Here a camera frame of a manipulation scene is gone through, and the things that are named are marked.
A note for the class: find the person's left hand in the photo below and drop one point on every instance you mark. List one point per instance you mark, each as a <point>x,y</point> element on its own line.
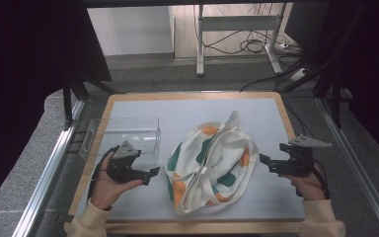
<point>107,191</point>

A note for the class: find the dark curtain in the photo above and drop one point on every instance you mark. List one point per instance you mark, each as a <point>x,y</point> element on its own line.
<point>19,82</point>
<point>375,65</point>

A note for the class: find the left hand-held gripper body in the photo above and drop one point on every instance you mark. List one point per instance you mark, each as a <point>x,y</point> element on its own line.
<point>121,171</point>

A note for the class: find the white patterned tote bag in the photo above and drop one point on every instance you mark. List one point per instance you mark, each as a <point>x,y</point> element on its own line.
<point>217,164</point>

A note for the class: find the white metal desk frame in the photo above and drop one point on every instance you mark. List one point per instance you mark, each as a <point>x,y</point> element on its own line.
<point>237,23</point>

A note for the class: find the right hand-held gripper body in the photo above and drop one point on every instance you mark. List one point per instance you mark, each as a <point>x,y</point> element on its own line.
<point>297,164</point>

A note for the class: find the wooden framed white tray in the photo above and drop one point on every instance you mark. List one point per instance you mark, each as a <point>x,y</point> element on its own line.
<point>177,112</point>

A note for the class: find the clear plastic box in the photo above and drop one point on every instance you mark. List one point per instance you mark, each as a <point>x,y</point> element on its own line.
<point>128,135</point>

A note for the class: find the white power strip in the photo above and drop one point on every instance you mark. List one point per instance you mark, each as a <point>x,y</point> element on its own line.
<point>298,74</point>

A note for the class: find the person's right hand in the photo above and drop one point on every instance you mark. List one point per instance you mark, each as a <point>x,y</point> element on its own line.
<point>309,189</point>

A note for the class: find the black metal stand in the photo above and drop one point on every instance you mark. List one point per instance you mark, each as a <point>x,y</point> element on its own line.
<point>67,102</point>
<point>335,98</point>

